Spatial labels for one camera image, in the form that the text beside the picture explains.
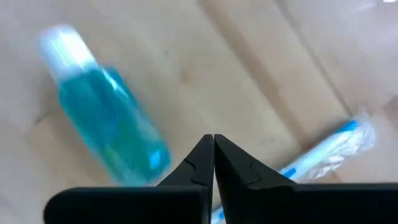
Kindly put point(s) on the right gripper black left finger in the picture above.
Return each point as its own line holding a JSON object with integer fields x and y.
{"x": 124, "y": 205}

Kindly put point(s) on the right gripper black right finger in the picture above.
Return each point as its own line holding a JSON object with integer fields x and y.
{"x": 311, "y": 205}

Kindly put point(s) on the blue white toothbrush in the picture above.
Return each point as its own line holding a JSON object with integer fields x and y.
{"x": 329, "y": 149}

